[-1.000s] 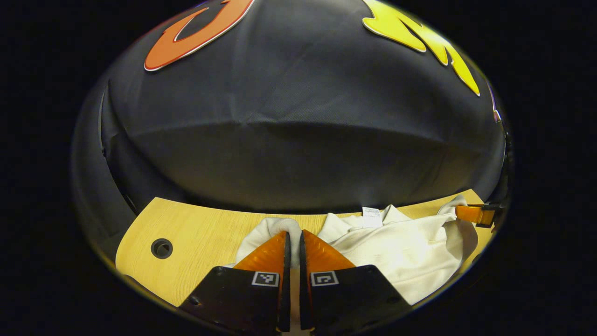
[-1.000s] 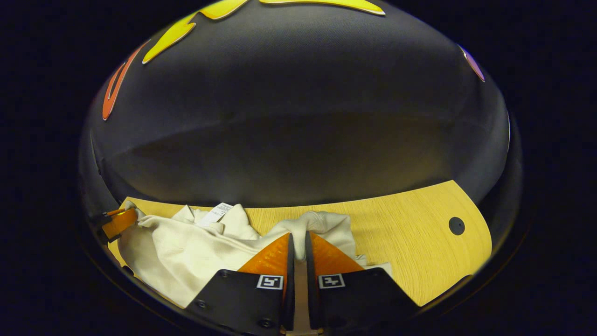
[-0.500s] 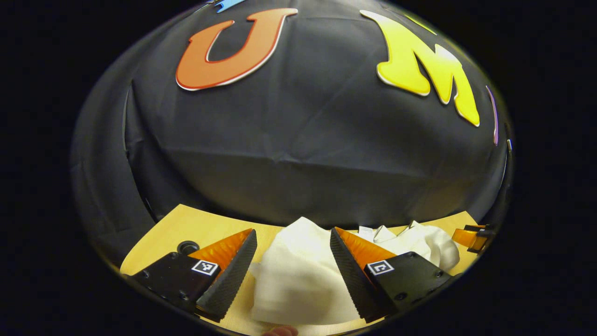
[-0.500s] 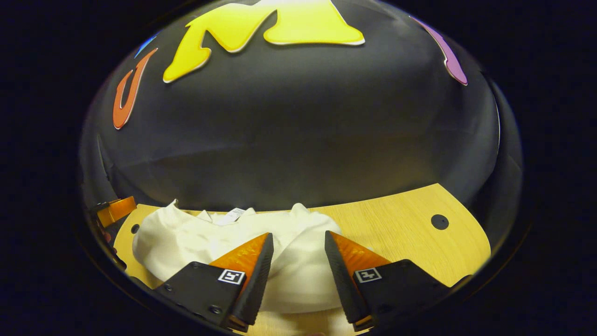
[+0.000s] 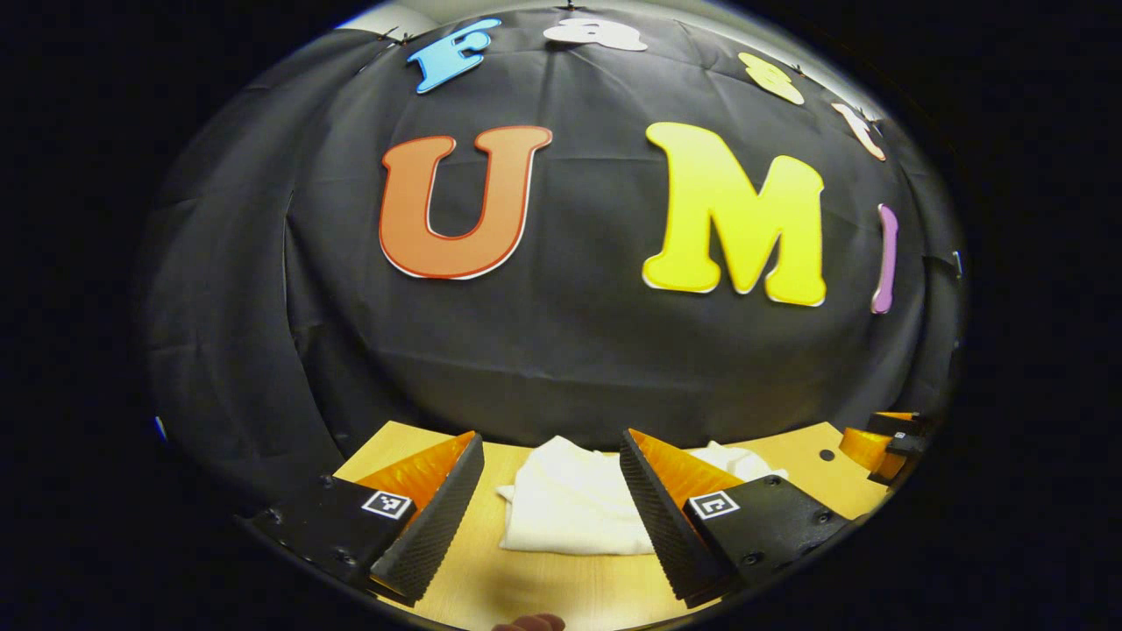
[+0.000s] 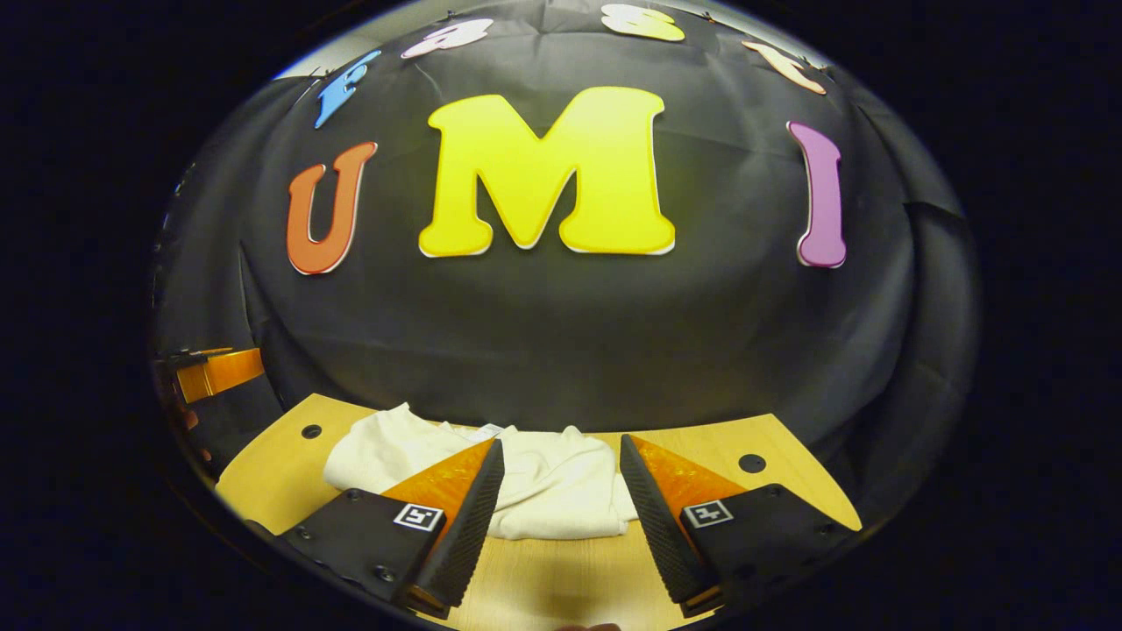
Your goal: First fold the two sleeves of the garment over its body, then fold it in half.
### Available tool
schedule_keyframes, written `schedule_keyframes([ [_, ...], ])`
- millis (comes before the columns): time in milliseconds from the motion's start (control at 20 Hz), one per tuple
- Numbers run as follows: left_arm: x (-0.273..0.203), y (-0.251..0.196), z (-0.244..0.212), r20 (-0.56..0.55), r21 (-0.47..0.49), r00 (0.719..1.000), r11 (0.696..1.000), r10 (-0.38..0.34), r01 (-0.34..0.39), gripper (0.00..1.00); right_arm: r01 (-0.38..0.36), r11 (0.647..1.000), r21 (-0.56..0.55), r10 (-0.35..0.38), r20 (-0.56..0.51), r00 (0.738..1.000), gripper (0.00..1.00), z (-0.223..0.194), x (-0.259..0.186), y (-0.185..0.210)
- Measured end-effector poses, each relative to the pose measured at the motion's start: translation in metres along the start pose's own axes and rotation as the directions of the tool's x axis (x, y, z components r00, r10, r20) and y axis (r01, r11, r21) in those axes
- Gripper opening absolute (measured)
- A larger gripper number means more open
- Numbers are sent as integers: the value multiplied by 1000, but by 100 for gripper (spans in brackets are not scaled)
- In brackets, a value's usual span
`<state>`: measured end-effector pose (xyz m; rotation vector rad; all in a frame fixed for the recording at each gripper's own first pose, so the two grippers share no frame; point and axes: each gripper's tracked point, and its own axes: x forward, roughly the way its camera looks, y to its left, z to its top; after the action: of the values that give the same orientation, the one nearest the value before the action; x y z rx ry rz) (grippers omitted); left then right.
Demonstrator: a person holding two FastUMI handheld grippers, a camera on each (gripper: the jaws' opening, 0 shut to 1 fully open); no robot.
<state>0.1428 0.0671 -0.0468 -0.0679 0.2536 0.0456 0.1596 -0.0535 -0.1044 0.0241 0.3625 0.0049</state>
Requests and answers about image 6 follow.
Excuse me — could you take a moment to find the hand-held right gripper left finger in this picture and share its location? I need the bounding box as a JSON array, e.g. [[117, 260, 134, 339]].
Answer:
[[288, 438, 508, 619]]

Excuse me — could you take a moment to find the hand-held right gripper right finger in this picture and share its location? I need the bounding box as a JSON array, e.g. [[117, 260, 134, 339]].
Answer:
[[618, 433, 864, 619]]

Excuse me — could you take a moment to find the cream long-sleeved sweater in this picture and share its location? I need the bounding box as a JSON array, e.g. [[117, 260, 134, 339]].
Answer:
[[323, 402, 641, 541]]

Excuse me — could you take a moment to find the black backdrop cloth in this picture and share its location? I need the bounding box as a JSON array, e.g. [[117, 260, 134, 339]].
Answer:
[[149, 0, 978, 527]]

